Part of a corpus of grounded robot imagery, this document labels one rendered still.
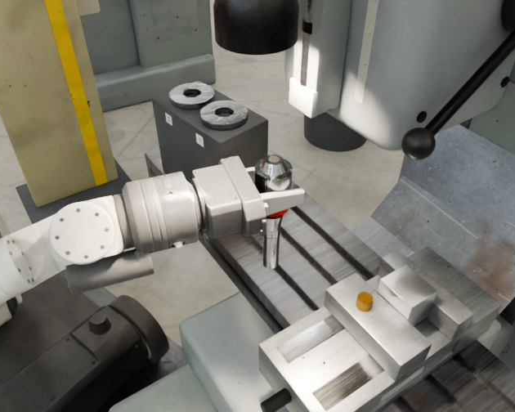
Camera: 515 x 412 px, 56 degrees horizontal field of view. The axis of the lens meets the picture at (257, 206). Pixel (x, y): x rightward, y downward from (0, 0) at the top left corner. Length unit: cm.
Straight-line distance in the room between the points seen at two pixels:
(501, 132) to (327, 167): 179
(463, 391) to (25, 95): 199
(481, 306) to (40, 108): 197
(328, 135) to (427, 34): 233
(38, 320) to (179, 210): 89
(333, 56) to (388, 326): 38
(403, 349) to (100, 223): 41
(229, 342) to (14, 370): 60
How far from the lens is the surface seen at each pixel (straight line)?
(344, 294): 72
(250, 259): 91
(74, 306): 138
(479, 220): 101
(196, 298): 205
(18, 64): 226
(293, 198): 60
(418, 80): 48
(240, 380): 86
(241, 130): 90
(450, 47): 49
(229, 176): 60
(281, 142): 288
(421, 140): 46
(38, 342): 135
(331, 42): 49
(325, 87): 51
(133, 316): 128
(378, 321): 70
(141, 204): 55
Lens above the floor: 161
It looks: 41 degrees down
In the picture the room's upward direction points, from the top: straight up
